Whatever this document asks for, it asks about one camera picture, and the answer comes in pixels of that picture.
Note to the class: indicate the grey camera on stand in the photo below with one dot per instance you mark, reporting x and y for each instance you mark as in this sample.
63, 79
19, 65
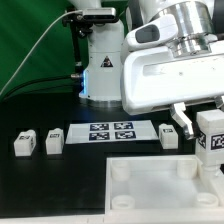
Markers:
99, 14

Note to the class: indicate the white square tabletop part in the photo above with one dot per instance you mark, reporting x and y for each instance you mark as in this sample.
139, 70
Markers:
163, 190

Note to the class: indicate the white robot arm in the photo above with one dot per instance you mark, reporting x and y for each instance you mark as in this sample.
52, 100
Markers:
187, 27

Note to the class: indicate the white sheet with markers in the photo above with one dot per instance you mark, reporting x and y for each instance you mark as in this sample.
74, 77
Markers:
111, 132

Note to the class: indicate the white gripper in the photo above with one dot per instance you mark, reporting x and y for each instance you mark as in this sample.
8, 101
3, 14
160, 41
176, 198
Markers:
153, 79

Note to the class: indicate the black camera stand pole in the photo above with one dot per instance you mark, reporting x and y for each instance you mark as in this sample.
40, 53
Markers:
79, 29

